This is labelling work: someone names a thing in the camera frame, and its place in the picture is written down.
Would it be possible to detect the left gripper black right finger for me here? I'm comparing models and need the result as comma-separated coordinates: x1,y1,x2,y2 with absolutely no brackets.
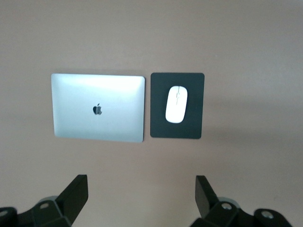
189,175,293,227

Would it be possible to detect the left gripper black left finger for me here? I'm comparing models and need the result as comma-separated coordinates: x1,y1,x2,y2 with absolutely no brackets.
0,174,89,227

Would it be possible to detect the white computer mouse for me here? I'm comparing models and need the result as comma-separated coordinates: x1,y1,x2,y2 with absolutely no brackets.
165,85,189,123

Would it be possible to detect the dark grey mouse pad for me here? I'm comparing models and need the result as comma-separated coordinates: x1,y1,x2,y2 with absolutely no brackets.
150,72,205,140

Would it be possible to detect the silver closed laptop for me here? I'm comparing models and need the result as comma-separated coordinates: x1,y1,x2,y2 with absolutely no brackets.
51,73,146,143

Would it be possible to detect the brown table cover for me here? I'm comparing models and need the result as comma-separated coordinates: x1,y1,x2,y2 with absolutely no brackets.
0,0,303,227

